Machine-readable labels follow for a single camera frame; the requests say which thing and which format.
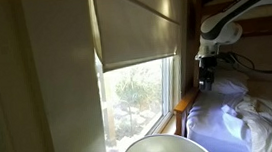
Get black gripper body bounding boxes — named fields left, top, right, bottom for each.
left=197, top=56, right=217, bottom=91

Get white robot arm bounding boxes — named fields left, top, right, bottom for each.
left=195, top=0, right=272, bottom=91

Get white framed window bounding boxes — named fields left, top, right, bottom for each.
left=97, top=56, right=179, bottom=152

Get beige roman window blind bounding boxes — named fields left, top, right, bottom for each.
left=90, top=0, right=182, bottom=72

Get white pillow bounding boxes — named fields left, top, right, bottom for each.
left=211, top=70, right=249, bottom=94

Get white crumpled bedsheet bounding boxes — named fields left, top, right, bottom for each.
left=187, top=93, right=272, bottom=152

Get white table lamp shade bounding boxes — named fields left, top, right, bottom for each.
left=115, top=129, right=215, bottom=152

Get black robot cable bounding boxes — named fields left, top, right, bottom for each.
left=216, top=48, right=272, bottom=80

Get wooden bed frame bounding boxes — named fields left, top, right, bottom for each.
left=174, top=0, right=272, bottom=137

